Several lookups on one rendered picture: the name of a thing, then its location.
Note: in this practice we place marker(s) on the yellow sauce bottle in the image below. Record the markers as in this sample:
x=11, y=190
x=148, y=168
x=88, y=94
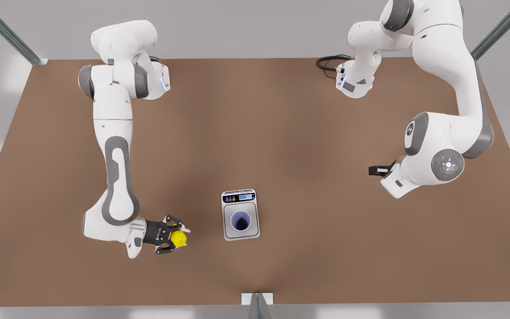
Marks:
x=178, y=239

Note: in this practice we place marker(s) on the pale purple cup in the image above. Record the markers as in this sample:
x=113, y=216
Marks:
x=240, y=221

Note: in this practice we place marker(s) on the silver digital kitchen scale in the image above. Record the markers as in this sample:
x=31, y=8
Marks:
x=227, y=230

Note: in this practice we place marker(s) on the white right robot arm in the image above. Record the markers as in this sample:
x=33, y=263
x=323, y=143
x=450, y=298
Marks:
x=112, y=106

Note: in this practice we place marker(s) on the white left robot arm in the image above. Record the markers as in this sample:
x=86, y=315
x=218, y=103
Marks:
x=454, y=66

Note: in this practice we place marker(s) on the silver frame post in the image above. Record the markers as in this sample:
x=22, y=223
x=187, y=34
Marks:
x=500, y=29
x=2, y=31
x=258, y=305

